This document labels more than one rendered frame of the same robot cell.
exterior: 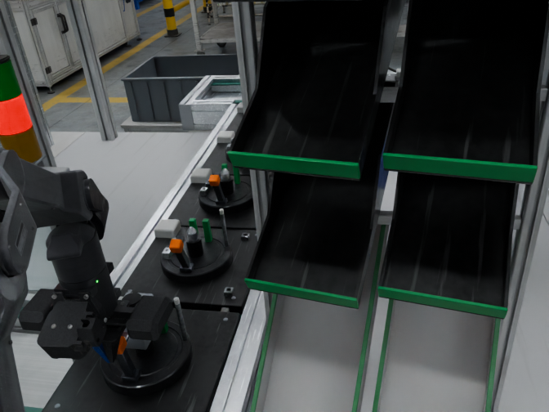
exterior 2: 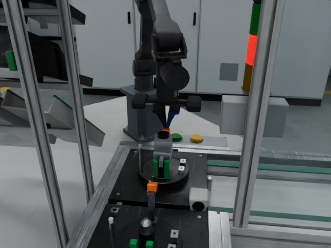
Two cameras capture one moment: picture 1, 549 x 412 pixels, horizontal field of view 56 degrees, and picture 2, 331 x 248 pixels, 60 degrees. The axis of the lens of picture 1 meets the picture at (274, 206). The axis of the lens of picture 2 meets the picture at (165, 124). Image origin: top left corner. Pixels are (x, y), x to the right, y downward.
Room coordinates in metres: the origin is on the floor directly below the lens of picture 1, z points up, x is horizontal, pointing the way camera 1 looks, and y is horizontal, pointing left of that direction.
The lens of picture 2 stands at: (1.24, 0.16, 1.44)
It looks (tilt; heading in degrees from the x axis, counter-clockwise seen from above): 26 degrees down; 174
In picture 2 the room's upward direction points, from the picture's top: straight up
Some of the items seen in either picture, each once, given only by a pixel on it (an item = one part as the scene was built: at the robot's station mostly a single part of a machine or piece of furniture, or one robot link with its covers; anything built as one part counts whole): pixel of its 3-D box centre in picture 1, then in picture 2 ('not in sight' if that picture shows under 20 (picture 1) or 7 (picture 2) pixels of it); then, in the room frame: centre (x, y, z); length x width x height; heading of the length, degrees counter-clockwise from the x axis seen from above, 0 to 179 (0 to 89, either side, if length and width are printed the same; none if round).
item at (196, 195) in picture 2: not in sight; (198, 200); (0.70, 0.29, 0.97); 0.05 x 0.05 x 0.04; 77
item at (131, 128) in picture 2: not in sight; (145, 111); (0.14, 0.19, 0.96); 0.15 x 0.15 x 0.20; 31
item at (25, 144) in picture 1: (20, 144); (257, 77); (0.74, 0.38, 1.28); 0.05 x 0.05 x 0.05
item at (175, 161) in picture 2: (146, 355); (163, 170); (0.59, 0.22, 0.98); 0.14 x 0.14 x 0.02
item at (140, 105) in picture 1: (195, 87); not in sight; (2.72, 0.37, 0.73); 0.62 x 0.42 x 0.23; 77
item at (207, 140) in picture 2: not in sight; (195, 147); (0.40, 0.35, 0.93); 0.21 x 0.07 x 0.06; 77
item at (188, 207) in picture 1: (226, 183); not in sight; (1.07, 0.11, 1.01); 0.24 x 0.24 x 0.13; 77
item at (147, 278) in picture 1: (194, 244); (146, 234); (0.84, 0.16, 1.01); 0.24 x 0.24 x 0.13; 77
